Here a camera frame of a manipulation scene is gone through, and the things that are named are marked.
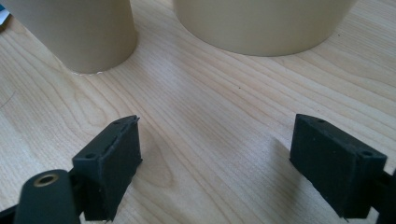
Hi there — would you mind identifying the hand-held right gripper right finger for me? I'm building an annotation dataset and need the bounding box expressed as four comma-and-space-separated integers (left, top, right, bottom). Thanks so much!
289, 113, 388, 219

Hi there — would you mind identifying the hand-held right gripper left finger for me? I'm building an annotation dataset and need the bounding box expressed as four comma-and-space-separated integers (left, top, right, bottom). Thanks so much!
72, 115, 143, 222

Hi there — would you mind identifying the beige paper cup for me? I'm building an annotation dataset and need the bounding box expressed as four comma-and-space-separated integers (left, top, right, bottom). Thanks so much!
0, 0, 139, 75

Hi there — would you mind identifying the beige container with perforated insert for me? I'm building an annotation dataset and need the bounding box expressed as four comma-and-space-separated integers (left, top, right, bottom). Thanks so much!
172, 0, 359, 58

